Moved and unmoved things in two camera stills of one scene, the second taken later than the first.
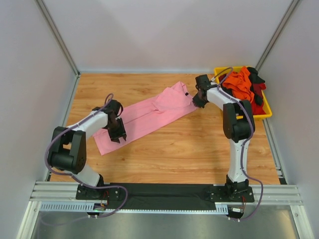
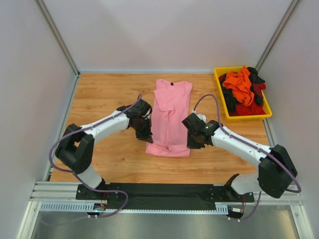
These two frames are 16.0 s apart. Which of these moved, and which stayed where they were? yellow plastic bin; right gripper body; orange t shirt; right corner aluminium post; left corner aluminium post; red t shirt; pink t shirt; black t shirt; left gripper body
Moved: pink t shirt; left gripper body; right gripper body
Stayed: red t shirt; left corner aluminium post; black t shirt; yellow plastic bin; right corner aluminium post; orange t shirt
